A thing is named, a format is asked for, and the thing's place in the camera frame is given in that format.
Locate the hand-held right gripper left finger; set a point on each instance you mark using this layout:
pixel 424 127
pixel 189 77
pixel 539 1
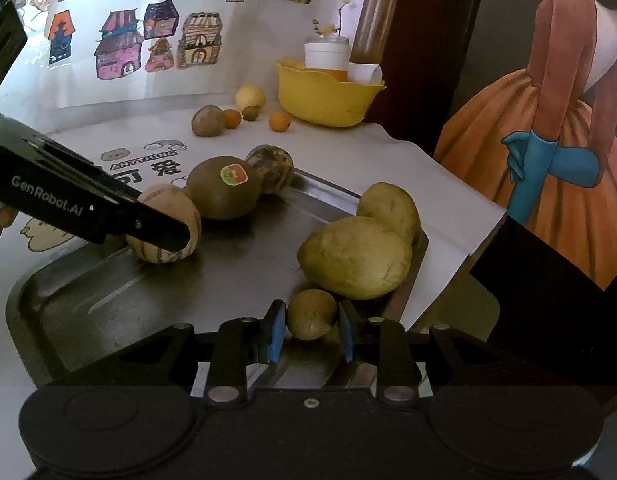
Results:
pixel 276 332

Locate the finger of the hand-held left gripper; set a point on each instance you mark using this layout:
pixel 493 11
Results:
pixel 153 225

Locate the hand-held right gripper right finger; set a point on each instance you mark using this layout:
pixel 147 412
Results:
pixel 346 332

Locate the pale striped pepino melon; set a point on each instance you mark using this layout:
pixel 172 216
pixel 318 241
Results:
pixel 173 200

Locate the small brown longan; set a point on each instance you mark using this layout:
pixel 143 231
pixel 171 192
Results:
pixel 311 315

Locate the brown kiwi with sticker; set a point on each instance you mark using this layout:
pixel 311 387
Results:
pixel 213 195

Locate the yellow green mango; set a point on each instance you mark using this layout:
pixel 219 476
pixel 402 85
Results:
pixel 388 207
pixel 356 257

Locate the metal baking tray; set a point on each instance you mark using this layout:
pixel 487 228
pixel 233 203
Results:
pixel 248 255

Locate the dark striped pepino melon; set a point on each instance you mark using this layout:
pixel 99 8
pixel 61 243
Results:
pixel 271 165

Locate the small orange kumquat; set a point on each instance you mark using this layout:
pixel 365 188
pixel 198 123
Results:
pixel 280 121
pixel 233 119

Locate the tiny brown round fruit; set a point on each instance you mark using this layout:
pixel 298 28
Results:
pixel 250 113

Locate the person's left hand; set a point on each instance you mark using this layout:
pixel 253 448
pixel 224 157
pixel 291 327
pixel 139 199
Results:
pixel 1 217

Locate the coloured houses drawing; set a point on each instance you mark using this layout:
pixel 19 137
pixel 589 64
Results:
pixel 88 90

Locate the round yellow fruit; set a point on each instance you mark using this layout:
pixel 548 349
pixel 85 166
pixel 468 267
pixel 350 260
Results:
pixel 250 96

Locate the yellow plastic bowl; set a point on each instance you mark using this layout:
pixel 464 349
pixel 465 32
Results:
pixel 323 100

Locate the white lidded jar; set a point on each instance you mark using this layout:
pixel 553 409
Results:
pixel 326 55

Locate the white paper roll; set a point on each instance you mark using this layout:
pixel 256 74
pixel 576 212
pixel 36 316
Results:
pixel 363 72

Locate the dark door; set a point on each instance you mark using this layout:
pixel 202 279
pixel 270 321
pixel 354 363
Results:
pixel 468 10

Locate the wooden door frame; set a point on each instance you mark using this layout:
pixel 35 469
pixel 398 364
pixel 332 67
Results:
pixel 383 20

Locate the orange dress wall poster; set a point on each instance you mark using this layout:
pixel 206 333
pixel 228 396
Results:
pixel 563 110

